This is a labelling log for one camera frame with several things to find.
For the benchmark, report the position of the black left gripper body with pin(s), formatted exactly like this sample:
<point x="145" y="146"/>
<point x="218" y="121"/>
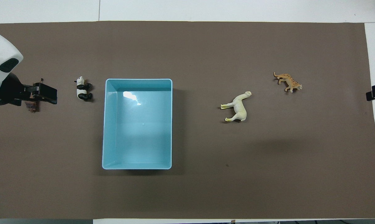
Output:
<point x="8" y="90"/>

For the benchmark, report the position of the brown lion toy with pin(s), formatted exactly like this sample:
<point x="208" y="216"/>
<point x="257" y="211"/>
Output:
<point x="32" y="106"/>

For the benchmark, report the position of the black and white panda toy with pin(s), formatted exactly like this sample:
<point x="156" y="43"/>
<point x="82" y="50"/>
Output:
<point x="81" y="88"/>

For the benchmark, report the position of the orange striped tiger toy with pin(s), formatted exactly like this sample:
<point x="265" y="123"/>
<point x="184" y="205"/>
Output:
<point x="289" y="81"/>

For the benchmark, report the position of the cream llama toy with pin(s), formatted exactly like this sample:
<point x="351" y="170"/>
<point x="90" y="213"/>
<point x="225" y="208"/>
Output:
<point x="240" y="107"/>

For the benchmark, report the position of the light blue storage box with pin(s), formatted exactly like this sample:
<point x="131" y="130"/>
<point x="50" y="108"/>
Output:
<point x="137" y="130"/>

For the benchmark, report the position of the brown table mat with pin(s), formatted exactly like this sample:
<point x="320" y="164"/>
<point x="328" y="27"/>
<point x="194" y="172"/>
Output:
<point x="206" y="46"/>

